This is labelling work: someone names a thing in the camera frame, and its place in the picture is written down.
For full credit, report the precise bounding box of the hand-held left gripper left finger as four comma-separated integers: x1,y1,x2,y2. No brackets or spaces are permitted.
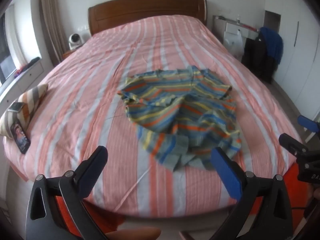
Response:
26,145,112,240

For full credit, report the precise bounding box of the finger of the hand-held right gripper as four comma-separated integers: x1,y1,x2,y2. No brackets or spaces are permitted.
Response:
297,115,320,133
279,133,320,161

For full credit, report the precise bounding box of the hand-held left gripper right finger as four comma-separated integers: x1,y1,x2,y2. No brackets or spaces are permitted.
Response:
211,147,293,240

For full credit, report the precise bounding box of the multicolour striped shirt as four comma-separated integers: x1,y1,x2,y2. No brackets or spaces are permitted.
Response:
117,65,244,172

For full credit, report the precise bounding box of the orange bed base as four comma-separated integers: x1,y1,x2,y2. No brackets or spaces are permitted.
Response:
54,164,314,235

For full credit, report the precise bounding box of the white wardrobe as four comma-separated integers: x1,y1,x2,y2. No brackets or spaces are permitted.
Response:
264,0,320,115

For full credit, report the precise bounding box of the black smartphone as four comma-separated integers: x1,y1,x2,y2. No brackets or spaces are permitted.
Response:
10,121,31,155

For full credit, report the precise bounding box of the black jacket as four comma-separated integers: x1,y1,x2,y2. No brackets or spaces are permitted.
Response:
241,30,278,83

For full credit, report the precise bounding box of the blue garment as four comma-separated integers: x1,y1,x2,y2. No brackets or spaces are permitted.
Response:
259,27,284,65

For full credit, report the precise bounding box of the striped cushion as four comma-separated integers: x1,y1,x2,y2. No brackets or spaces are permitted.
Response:
0,83,49,138

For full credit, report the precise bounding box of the smartwatch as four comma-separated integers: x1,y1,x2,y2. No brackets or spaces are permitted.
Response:
7,102,25,113

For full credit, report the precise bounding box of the white plastic bag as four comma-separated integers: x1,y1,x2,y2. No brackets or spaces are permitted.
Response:
224,30,243,58

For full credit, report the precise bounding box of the white window cabinet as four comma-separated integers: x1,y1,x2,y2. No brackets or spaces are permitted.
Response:
0,60,45,105

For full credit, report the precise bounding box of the wooden nightstand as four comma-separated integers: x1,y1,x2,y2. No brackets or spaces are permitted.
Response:
62,49,78,60

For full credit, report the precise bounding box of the white desk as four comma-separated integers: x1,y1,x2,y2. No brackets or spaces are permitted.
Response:
212,15,259,60

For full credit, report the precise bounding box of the small white fan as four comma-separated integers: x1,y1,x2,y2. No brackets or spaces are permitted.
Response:
69,33,83,50

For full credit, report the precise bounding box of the pink striped bed cover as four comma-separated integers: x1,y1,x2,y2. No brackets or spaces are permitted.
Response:
4,15,304,218

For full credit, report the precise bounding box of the window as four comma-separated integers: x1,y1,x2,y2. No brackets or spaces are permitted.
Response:
0,12,18,85

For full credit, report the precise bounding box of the beige curtain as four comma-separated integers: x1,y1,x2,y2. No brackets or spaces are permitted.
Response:
40,0,67,68

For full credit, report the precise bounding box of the brown wooden headboard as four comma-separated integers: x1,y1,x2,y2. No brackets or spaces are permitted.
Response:
87,0,208,36

